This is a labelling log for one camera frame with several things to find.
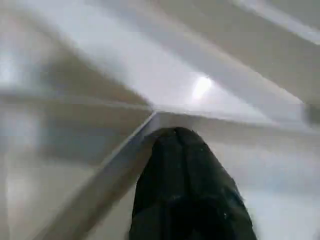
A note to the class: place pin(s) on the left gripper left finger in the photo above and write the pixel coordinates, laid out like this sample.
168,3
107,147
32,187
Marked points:
160,195

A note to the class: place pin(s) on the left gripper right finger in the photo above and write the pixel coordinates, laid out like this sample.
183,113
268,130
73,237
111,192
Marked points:
215,200

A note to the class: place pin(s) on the white plastic table top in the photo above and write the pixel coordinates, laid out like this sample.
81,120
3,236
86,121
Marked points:
100,75

